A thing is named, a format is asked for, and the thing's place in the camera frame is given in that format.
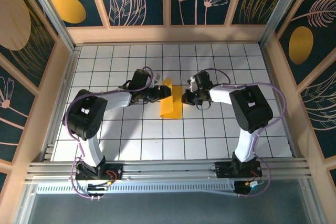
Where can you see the yellow paper sheet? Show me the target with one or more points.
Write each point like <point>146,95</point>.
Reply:
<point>170,108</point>

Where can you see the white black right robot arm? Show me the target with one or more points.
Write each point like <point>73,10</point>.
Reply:
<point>223,94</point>

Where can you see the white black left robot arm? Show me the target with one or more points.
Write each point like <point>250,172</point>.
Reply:
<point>118,99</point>

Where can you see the aluminium mounting rail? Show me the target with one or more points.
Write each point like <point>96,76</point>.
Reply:
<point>170,167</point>

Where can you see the aluminium side rail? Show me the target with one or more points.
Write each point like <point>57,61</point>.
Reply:
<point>272,77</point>
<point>68,77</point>

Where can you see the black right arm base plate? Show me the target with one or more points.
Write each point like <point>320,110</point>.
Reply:
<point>223,171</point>

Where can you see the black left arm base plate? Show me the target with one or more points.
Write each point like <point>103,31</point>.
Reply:
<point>118,171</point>

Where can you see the aluminium corner post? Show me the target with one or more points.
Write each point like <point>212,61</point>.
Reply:
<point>68,42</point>
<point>266,39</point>

